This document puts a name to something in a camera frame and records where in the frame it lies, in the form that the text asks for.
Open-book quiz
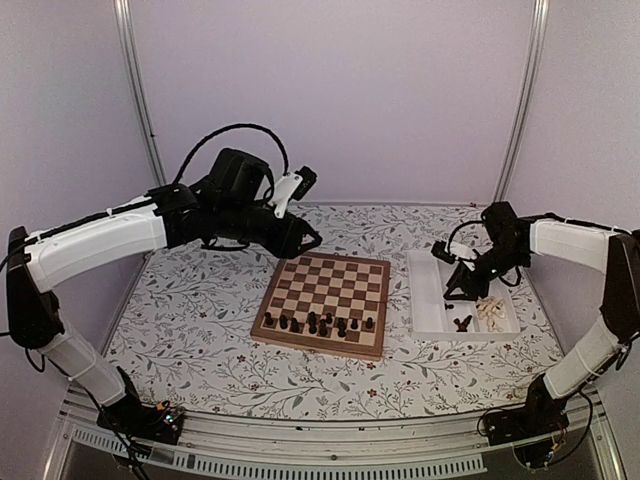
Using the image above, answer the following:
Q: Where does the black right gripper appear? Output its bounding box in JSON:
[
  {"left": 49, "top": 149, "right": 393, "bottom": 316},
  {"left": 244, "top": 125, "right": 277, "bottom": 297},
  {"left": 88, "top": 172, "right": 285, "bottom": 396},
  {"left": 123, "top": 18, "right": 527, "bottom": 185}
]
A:
[{"left": 445, "top": 243, "right": 529, "bottom": 301}]

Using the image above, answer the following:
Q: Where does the aluminium frame post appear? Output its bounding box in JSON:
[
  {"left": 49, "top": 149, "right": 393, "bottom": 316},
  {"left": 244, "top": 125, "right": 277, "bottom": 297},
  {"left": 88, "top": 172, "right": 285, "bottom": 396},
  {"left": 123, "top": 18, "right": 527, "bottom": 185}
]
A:
[
  {"left": 113, "top": 0, "right": 166, "bottom": 186},
  {"left": 492, "top": 0, "right": 550, "bottom": 202}
]

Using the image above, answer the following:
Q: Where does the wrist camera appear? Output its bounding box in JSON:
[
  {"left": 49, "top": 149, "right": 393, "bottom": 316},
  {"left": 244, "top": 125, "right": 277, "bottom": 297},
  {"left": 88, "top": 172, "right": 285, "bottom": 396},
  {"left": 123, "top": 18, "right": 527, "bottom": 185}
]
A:
[
  {"left": 269, "top": 166, "right": 317, "bottom": 219},
  {"left": 431, "top": 240, "right": 474, "bottom": 264}
]

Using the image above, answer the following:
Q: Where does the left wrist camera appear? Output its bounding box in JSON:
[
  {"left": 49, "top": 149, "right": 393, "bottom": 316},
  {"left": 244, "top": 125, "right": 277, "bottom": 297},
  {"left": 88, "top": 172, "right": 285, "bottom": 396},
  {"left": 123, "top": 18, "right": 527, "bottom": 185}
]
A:
[{"left": 269, "top": 166, "right": 317, "bottom": 219}]

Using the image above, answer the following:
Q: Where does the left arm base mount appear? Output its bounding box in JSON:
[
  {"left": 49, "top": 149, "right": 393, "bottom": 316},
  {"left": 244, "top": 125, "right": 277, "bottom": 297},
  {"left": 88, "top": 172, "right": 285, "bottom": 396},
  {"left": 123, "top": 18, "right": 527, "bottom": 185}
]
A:
[{"left": 97, "top": 393, "right": 185, "bottom": 445}]

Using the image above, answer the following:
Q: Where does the left aluminium frame post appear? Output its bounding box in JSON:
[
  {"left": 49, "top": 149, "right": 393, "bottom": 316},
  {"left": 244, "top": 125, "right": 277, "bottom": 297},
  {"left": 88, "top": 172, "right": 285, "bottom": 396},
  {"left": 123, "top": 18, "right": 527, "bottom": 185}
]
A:
[{"left": 113, "top": 0, "right": 166, "bottom": 186}]

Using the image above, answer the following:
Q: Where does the wooden chessboard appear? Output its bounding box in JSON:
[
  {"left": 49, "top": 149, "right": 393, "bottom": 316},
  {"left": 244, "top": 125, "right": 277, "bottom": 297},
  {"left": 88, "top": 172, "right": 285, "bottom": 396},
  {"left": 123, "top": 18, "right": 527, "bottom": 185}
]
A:
[{"left": 250, "top": 252, "right": 391, "bottom": 362}]

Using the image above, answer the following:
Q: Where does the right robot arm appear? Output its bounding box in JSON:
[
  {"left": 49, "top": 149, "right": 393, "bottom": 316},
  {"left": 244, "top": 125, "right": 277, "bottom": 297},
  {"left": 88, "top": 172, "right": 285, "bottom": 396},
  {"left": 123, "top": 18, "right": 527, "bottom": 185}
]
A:
[{"left": 432, "top": 201, "right": 639, "bottom": 436}]

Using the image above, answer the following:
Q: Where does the white divided plastic tray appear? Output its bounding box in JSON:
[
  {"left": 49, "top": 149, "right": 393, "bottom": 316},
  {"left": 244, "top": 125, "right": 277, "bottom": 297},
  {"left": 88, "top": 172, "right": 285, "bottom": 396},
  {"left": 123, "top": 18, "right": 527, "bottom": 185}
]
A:
[{"left": 407, "top": 250, "right": 520, "bottom": 342}]

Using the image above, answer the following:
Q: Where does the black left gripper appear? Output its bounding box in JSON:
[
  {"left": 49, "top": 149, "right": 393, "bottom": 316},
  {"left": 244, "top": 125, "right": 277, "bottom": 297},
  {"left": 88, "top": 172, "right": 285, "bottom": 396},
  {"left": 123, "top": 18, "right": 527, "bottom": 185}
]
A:
[{"left": 216, "top": 199, "right": 324, "bottom": 259}]

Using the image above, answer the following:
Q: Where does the front aluminium rail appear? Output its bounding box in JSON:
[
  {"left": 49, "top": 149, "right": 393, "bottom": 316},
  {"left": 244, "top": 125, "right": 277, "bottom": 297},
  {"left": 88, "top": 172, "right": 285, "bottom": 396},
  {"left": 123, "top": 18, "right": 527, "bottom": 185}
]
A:
[{"left": 41, "top": 387, "right": 639, "bottom": 479}]

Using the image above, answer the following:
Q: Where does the right aluminium frame post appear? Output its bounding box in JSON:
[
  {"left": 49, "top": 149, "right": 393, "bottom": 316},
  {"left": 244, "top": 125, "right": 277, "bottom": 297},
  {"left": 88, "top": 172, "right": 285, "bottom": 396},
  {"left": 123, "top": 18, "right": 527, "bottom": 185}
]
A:
[{"left": 492, "top": 0, "right": 550, "bottom": 202}]

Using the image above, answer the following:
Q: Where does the left black cable loop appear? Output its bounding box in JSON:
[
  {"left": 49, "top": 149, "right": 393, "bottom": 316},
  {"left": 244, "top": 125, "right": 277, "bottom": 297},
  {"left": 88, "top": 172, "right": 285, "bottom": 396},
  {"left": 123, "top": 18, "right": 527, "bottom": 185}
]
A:
[{"left": 172, "top": 123, "right": 292, "bottom": 186}]

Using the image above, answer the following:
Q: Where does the black cable loop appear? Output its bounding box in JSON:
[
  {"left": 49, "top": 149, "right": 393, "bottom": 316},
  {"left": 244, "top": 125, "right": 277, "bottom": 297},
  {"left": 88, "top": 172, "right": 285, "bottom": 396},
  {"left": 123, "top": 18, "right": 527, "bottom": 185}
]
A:
[
  {"left": 172, "top": 123, "right": 292, "bottom": 186},
  {"left": 447, "top": 221, "right": 484, "bottom": 251}
]

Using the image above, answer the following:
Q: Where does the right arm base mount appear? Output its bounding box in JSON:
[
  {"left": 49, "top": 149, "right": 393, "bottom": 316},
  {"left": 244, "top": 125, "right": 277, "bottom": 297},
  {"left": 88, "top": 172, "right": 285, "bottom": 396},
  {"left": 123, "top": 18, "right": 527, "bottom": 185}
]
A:
[{"left": 478, "top": 378, "right": 569, "bottom": 469}]

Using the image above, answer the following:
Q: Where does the light chess pieces pile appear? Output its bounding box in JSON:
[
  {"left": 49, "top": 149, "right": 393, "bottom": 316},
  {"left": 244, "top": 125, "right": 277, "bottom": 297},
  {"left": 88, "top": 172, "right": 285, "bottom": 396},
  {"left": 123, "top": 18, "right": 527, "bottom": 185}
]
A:
[{"left": 476, "top": 296, "right": 508, "bottom": 333}]

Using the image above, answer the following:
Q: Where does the right black cable loop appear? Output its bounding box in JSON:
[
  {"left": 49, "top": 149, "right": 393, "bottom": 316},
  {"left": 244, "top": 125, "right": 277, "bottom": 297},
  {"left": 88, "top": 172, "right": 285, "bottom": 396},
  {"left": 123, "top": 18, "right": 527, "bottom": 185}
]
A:
[{"left": 447, "top": 221, "right": 484, "bottom": 251}]

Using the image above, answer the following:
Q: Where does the dark chess pieces pile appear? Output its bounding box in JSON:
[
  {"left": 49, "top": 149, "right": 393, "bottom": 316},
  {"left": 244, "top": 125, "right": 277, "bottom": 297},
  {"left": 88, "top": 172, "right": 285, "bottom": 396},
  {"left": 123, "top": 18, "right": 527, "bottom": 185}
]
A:
[{"left": 444, "top": 301, "right": 475, "bottom": 333}]

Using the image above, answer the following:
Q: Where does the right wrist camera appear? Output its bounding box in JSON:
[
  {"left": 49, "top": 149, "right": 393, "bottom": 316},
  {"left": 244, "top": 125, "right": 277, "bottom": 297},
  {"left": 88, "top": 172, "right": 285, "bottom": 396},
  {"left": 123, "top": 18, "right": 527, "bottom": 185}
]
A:
[{"left": 431, "top": 240, "right": 474, "bottom": 264}]

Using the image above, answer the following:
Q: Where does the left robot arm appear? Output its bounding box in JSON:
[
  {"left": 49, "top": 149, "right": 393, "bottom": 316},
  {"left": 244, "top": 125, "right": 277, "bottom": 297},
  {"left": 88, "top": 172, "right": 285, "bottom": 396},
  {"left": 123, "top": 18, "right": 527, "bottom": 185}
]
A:
[{"left": 1, "top": 148, "right": 322, "bottom": 434}]

